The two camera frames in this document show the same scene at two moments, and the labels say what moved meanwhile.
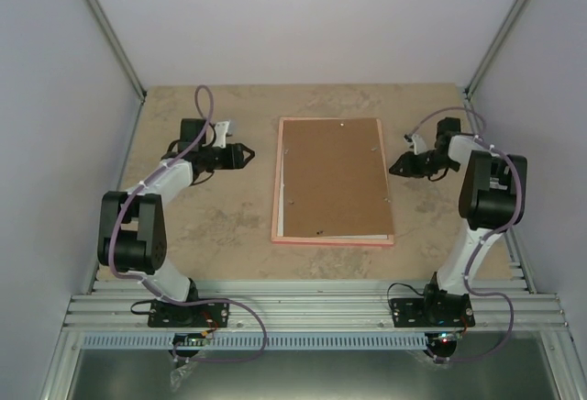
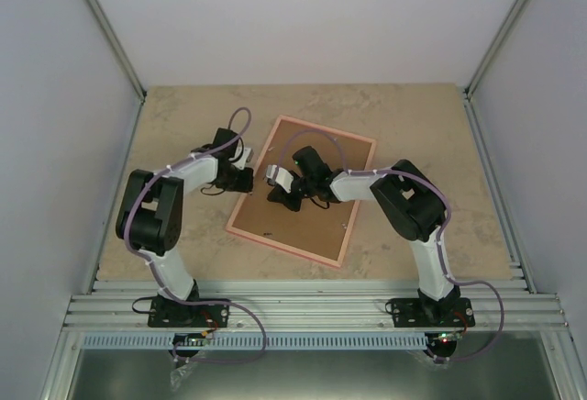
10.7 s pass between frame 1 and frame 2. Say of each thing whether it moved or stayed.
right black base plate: stayed
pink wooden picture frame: moved
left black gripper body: moved
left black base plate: stayed
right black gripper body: moved
